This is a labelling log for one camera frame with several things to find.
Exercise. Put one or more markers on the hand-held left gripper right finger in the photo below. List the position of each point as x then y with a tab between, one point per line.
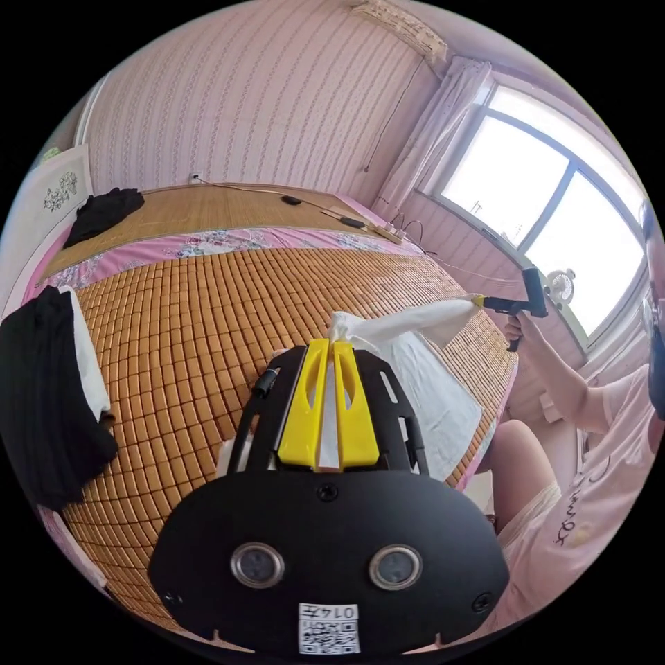
358	426

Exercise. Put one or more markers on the pale curtain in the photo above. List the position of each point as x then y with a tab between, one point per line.
441	135

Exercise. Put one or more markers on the beige power strip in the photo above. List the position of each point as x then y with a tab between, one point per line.
389	233

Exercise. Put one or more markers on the small black oval device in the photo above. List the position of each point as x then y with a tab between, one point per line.
352	223
291	200

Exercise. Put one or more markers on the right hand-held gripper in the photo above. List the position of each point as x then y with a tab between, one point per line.
519	311

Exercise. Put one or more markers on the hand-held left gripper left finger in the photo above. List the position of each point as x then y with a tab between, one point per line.
298	415

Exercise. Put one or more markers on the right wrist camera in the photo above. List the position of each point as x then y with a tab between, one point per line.
533	288

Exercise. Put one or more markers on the pile of clothes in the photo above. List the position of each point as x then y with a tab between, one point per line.
41	395

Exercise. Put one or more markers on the person's right hand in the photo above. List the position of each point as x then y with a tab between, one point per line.
523	326

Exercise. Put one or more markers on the person's body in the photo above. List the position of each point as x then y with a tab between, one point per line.
613	467

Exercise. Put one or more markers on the black garment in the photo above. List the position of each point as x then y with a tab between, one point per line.
101	213

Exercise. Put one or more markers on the person's right forearm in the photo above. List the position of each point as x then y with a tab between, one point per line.
566	379

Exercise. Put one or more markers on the window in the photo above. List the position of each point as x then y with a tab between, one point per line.
540	192

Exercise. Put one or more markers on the small white fan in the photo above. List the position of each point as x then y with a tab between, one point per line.
560	286

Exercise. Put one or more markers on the bed with woven mats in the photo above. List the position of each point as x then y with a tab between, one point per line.
208	322

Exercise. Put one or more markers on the wall air conditioner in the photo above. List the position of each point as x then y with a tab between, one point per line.
402	26

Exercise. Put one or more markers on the white short sleeve shirt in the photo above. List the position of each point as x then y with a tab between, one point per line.
436	395

